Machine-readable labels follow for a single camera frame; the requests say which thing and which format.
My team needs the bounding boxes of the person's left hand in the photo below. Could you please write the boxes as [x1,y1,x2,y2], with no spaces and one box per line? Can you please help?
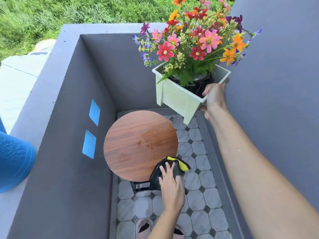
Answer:
[159,162,186,214]

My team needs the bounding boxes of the person's right hand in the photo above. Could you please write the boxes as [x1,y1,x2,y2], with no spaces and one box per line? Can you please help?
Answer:
[199,78,230,121]

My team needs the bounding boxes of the dark cleaning cloth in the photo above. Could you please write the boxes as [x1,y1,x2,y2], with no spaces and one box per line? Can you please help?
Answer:
[149,156,191,192]

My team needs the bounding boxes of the pale green square planter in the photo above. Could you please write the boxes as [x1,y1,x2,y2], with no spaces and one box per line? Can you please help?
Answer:
[152,62,232,125]

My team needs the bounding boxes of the colourful flowers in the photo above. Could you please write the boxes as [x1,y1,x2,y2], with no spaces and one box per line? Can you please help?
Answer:
[132,0,263,87]

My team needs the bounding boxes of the blue plastic watering can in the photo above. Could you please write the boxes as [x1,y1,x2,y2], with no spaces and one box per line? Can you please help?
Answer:
[0,117,37,194]

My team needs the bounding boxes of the person's right forearm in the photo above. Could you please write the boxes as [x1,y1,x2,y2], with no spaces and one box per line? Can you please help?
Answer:
[212,107,319,239]

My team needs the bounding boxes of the person's left forearm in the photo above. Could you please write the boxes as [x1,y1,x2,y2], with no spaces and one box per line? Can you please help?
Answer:
[148,209,184,239]

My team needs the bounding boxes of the round wooden table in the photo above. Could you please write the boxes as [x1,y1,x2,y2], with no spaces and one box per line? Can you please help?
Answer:
[103,111,179,182]

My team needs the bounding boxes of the blue tape patch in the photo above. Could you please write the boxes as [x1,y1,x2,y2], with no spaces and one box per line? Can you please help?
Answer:
[89,99,101,126]
[82,129,97,159]

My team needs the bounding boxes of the green overgrown vegetation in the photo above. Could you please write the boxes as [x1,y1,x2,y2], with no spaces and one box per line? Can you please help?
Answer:
[0,0,236,62]

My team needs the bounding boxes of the white parked car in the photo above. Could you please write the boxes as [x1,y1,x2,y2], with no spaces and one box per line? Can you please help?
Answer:
[30,39,56,56]

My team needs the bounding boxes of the grey corrugated metal roof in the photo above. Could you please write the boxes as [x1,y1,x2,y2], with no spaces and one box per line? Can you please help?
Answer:
[0,54,48,135]

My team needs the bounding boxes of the black metal table frame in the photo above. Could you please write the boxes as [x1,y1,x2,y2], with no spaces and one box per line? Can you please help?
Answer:
[129,181,151,195]

